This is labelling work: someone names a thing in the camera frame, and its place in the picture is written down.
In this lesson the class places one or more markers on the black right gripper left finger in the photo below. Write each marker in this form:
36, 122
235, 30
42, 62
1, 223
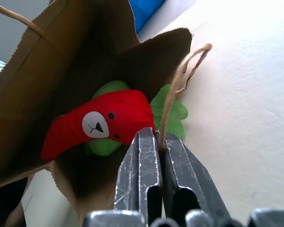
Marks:
137, 175

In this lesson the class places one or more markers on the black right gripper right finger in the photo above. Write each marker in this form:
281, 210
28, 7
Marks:
191, 175

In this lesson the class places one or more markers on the red chili pepper plush toy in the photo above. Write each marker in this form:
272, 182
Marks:
101, 123

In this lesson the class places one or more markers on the green plush toy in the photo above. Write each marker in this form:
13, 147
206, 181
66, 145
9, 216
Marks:
104, 147

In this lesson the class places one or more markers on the brown paper bag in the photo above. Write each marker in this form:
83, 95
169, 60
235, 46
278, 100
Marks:
49, 71

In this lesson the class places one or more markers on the blue box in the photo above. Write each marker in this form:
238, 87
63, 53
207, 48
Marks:
144, 11

